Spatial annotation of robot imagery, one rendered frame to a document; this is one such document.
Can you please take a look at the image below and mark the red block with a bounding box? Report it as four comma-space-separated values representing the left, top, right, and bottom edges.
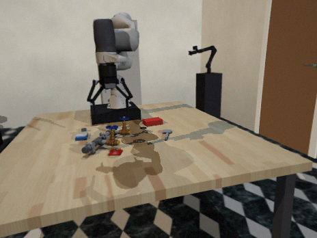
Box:
142, 117, 163, 126

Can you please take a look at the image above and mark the red square tag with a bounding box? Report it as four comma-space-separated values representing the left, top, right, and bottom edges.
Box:
108, 137, 122, 156

